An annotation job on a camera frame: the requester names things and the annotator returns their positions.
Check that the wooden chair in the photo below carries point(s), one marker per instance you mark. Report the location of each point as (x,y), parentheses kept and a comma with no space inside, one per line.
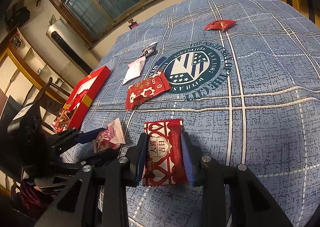
(50,86)

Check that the dark purple snack packet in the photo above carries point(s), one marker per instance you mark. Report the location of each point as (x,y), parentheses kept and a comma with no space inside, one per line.
(149,49)

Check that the red heart pattern snack packet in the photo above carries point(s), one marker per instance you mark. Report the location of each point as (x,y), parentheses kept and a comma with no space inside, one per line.
(162,151)

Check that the red cardboard box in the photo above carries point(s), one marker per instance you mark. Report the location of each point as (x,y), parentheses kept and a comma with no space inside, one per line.
(97,84)

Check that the small perfume bottle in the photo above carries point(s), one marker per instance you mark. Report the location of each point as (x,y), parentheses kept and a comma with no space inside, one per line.
(132,24)

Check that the red floral snack packet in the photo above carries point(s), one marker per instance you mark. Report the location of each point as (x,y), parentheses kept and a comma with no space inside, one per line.
(147,90)

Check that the small red snack packet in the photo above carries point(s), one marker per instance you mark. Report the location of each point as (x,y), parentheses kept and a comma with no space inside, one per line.
(220,25)

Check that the standing air conditioner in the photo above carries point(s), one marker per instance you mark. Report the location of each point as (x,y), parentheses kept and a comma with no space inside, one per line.
(67,44)

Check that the black speaker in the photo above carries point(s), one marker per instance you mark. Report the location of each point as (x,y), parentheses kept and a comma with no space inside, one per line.
(17,18)

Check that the wooden wall shelf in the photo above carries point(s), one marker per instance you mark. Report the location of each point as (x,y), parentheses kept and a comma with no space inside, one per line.
(25,66)

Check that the pink white snack packet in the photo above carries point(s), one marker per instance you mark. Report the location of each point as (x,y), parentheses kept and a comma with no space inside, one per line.
(110,135)

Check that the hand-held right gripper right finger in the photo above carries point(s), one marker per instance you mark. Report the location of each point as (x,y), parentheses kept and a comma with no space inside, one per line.
(187,162)

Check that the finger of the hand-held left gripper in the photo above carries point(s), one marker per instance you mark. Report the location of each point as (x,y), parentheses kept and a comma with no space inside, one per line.
(90,134)
(100,158)

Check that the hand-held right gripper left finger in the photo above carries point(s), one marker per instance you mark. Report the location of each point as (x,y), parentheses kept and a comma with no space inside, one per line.
(138,167)

